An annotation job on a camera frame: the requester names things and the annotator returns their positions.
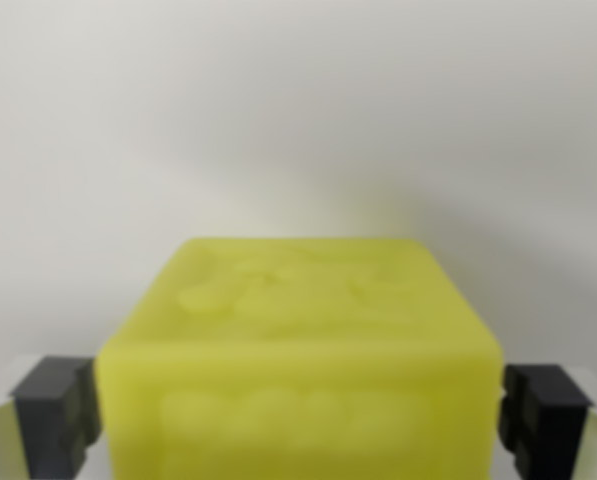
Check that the yellow cube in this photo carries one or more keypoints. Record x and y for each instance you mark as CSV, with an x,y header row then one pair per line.
x,y
298,380

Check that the black grey gripper right finger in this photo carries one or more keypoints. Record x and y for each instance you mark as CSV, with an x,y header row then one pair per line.
x,y
548,425

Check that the black grey gripper left finger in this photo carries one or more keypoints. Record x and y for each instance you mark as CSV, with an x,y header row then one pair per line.
x,y
48,425

